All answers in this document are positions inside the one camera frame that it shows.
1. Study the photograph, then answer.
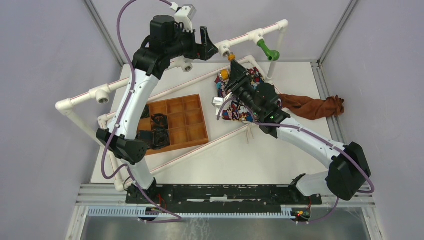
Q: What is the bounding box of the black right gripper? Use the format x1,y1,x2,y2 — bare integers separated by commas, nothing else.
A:
223,59,262,118

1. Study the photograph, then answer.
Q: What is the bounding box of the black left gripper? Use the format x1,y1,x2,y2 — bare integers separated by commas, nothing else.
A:
166,25,219,61

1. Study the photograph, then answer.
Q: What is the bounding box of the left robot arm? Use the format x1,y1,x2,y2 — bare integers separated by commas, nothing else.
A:
96,15,219,204

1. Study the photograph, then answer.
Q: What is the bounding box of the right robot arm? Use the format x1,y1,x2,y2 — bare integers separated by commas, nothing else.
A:
225,59,375,204

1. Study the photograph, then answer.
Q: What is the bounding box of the green plastic water faucet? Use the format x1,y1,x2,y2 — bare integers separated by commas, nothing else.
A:
256,39,280,62

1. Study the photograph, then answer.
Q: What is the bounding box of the comic print cloth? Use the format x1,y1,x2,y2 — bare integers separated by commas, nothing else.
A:
215,67,265,122

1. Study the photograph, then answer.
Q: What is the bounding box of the wooden compartment tray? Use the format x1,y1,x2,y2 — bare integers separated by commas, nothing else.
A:
136,94,209,155

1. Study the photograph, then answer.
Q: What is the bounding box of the brown cloth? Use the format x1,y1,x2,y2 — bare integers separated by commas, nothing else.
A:
278,94,345,121

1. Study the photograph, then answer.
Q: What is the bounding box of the dark patterned rolled cloth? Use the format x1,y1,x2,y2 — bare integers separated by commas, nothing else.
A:
137,128,170,150

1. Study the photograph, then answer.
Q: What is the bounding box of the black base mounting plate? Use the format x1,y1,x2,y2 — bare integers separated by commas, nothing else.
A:
147,184,323,214

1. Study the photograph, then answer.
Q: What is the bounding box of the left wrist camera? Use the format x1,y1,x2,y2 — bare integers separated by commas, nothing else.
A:
170,2,197,33

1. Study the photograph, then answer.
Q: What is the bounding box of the white pvc pipe frame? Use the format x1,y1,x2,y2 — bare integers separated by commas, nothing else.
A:
55,15,289,191

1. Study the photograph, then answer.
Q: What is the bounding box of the white slotted cable duct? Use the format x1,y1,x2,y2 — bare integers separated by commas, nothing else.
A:
87,206,295,220

